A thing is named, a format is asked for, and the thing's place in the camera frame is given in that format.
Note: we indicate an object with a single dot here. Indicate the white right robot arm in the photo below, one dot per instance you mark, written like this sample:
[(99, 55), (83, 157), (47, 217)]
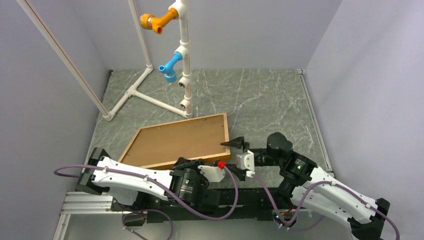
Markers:
[(306, 185)]

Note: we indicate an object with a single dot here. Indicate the orange pipe nozzle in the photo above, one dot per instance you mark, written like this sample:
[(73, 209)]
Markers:
[(157, 24)]

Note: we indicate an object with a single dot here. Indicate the blue pipe nozzle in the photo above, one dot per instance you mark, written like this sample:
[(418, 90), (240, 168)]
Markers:
[(168, 69)]

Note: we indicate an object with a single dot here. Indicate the white PVC pipe stand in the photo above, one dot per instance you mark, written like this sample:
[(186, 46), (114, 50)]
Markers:
[(182, 68)]

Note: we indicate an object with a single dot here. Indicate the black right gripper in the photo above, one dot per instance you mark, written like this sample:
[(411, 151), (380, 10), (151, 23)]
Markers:
[(237, 143)]

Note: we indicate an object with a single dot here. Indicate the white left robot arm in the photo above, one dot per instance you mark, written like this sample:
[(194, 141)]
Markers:
[(126, 183)]

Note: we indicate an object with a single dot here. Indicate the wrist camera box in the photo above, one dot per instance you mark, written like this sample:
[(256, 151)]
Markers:
[(213, 172), (245, 161)]

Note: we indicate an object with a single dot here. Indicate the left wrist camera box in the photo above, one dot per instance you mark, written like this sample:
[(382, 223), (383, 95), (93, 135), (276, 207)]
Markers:
[(213, 172)]

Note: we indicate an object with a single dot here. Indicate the brown backing board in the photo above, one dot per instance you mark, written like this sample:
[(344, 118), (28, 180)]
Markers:
[(159, 146)]

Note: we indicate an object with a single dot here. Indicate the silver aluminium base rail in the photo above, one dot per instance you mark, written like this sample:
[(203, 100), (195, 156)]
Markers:
[(77, 203)]

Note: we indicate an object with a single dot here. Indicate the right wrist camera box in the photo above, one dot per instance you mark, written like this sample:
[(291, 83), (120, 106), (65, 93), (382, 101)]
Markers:
[(245, 161)]

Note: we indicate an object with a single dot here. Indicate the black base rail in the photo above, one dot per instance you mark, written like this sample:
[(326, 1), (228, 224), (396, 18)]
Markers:
[(252, 203)]

